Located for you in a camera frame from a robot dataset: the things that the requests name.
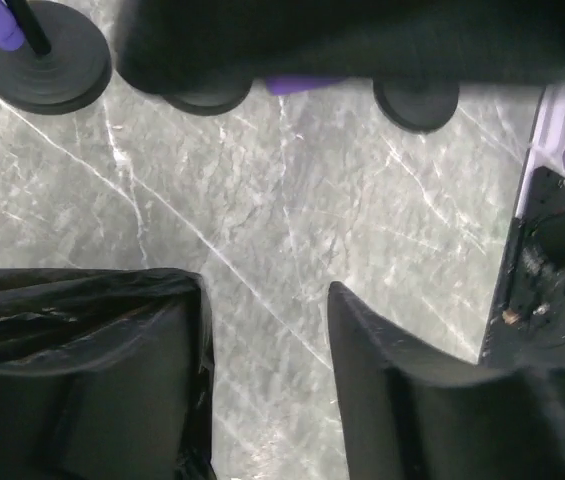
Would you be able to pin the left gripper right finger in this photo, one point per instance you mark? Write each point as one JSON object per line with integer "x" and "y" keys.
{"x": 411, "y": 411}

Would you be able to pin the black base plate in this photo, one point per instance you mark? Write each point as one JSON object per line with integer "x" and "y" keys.
{"x": 527, "y": 318}

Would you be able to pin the black trash bag roll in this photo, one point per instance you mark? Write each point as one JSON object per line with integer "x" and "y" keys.
{"x": 48, "y": 310}

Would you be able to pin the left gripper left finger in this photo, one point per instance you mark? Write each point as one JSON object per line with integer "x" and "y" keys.
{"x": 109, "y": 407}

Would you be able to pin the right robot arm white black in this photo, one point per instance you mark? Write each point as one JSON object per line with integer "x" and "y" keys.
{"x": 166, "y": 47}

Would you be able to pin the purple microphone on stand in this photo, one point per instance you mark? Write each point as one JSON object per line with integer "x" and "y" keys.
{"x": 53, "y": 59}

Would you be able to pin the purple box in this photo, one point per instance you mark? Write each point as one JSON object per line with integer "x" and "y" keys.
{"x": 288, "y": 85}

